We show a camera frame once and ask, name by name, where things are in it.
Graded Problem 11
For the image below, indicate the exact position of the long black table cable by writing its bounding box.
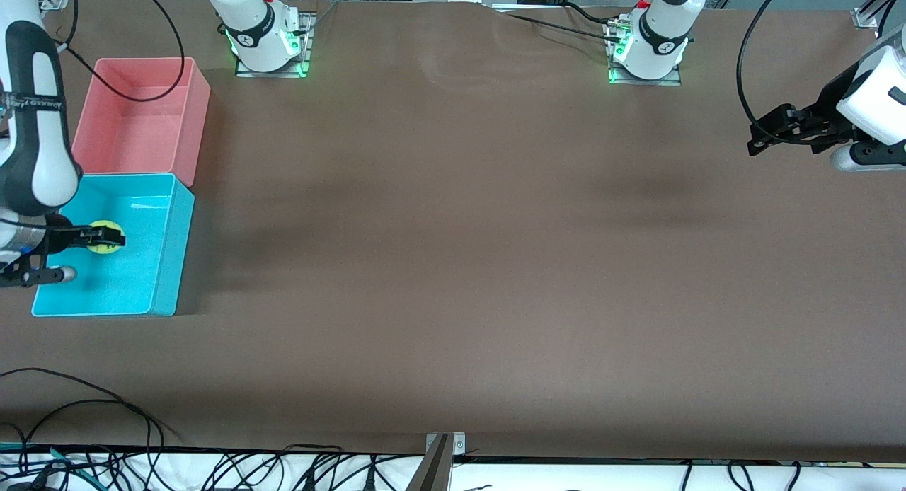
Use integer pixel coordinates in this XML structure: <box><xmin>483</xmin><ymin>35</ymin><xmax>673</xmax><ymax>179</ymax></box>
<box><xmin>0</xmin><ymin>367</ymin><xmax>183</xmax><ymax>449</ymax></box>

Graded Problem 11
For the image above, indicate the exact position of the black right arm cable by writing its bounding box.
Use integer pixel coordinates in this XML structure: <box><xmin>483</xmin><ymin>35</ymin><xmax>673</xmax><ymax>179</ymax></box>
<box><xmin>53</xmin><ymin>0</ymin><xmax>187</xmax><ymax>103</ymax></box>

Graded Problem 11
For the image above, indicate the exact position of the looped black table cable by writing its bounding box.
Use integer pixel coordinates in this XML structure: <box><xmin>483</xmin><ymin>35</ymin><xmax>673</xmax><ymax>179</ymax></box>
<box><xmin>18</xmin><ymin>399</ymin><xmax>165</xmax><ymax>478</ymax></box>

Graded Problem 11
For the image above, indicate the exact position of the teal cable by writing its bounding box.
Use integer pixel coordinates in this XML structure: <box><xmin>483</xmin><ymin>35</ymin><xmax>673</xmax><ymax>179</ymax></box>
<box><xmin>0</xmin><ymin>443</ymin><xmax>96</xmax><ymax>481</ymax></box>

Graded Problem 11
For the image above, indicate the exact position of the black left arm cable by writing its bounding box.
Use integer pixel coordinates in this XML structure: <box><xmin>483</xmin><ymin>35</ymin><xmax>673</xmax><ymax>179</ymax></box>
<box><xmin>736</xmin><ymin>0</ymin><xmax>815</xmax><ymax>146</ymax></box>

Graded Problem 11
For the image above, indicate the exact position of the blue plastic bin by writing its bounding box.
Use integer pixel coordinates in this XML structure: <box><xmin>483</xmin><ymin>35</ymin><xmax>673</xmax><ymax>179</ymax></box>
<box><xmin>31</xmin><ymin>173</ymin><xmax>196</xmax><ymax>318</ymax></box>

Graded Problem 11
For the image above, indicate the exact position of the grey metal bracket plate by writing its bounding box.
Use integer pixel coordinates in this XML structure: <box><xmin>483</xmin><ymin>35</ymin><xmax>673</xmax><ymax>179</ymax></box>
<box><xmin>425</xmin><ymin>432</ymin><xmax>466</xmax><ymax>455</ymax></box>

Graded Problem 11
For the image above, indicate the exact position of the yellow tennis ball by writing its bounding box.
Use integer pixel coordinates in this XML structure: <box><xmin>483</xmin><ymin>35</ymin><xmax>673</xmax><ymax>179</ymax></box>
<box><xmin>86</xmin><ymin>220</ymin><xmax>126</xmax><ymax>256</ymax></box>

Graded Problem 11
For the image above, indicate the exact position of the pink plastic bin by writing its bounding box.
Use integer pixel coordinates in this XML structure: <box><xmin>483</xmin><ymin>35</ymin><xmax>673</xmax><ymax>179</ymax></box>
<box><xmin>72</xmin><ymin>57</ymin><xmax>212</xmax><ymax>188</ymax></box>

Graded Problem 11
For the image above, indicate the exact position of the grey metal camera pole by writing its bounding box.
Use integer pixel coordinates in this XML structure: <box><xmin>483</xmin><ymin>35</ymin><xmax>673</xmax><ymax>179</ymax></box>
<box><xmin>405</xmin><ymin>434</ymin><xmax>454</xmax><ymax>491</ymax></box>

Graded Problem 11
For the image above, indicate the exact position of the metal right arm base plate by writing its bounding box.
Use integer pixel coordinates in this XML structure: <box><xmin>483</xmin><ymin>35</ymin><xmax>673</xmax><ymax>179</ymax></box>
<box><xmin>235</xmin><ymin>11</ymin><xmax>316</xmax><ymax>79</ymax></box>

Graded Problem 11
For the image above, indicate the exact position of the black cable to arm base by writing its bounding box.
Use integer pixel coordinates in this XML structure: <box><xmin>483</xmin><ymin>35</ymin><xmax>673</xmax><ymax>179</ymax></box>
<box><xmin>488</xmin><ymin>1</ymin><xmax>625</xmax><ymax>46</ymax></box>

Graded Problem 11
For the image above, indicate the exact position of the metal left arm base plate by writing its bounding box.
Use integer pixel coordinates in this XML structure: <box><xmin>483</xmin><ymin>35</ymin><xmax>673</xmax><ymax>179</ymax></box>
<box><xmin>606</xmin><ymin>17</ymin><xmax>684</xmax><ymax>87</ymax></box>

